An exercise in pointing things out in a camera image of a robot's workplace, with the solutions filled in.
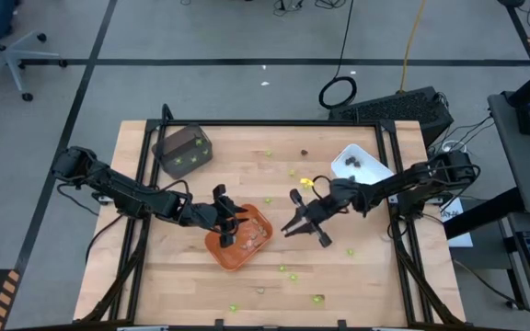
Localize black floor cable bundle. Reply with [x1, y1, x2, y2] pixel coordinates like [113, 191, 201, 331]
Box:
[314, 0, 350, 10]
[271, 0, 304, 13]

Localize black computer cables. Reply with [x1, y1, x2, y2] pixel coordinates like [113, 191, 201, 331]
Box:
[430, 114, 496, 153]

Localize black computer tower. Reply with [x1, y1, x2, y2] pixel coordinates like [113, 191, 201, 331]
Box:
[328, 86, 455, 148]

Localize dark grey plastic bin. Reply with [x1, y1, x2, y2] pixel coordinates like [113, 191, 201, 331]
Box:
[151, 123, 214, 180]

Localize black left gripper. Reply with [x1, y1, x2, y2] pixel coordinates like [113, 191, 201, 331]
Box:
[189, 183, 251, 249]

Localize black hanging cable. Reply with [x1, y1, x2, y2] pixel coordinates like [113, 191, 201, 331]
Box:
[317, 0, 359, 111]

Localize white paper sheet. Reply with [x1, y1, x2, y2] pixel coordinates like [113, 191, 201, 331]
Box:
[438, 196, 476, 249]

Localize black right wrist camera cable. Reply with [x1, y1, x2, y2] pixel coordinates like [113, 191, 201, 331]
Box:
[311, 174, 353, 217]

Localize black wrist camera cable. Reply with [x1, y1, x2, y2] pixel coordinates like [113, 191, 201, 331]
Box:
[311, 174, 353, 217]
[158, 177, 192, 203]

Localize grey desk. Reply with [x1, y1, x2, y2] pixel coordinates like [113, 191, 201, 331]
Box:
[486, 89, 530, 217]

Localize orange plastic bin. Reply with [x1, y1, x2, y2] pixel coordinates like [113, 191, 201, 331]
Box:
[204, 203, 274, 272]

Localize office chair base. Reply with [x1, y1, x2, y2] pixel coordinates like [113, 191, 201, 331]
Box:
[0, 0, 69, 103]

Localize black left wrist camera cable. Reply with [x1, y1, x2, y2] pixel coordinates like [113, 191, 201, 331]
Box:
[158, 177, 192, 203]

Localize white plastic bin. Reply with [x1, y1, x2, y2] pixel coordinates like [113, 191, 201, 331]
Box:
[330, 143, 396, 203]

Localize black aluminium table frame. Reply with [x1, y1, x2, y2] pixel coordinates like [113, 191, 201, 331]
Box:
[74, 104, 467, 331]

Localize yellow hanging cable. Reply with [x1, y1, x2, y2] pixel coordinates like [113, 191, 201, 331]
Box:
[397, 0, 428, 92]

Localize long black floor cable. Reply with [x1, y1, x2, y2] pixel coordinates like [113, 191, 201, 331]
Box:
[451, 257, 530, 325]

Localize black desk support bar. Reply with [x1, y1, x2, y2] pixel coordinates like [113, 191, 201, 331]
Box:
[444, 186, 526, 240]

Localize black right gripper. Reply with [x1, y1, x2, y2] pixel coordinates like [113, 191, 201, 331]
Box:
[281, 181, 367, 248]

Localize white cable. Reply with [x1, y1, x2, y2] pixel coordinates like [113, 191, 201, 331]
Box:
[442, 140, 467, 155]

